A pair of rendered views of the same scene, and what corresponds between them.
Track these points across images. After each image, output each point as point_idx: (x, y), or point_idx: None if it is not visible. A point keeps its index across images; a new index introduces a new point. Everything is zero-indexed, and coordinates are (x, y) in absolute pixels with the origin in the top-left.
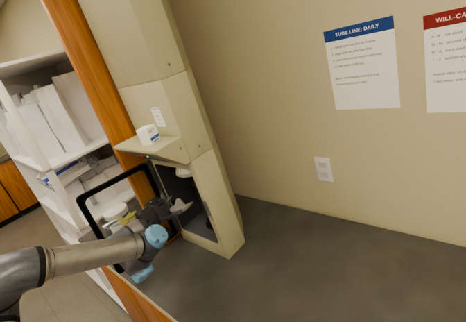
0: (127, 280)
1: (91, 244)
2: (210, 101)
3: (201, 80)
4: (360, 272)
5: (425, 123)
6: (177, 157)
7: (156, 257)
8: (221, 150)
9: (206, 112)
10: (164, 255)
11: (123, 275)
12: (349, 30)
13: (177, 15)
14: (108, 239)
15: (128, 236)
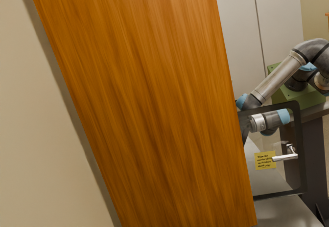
0: (304, 203)
1: (273, 70)
2: (81, 124)
3: (68, 96)
4: None
5: None
6: None
7: (266, 212)
8: (106, 196)
9: (83, 146)
10: (256, 209)
11: (310, 212)
12: None
13: None
14: (266, 78)
15: (256, 87)
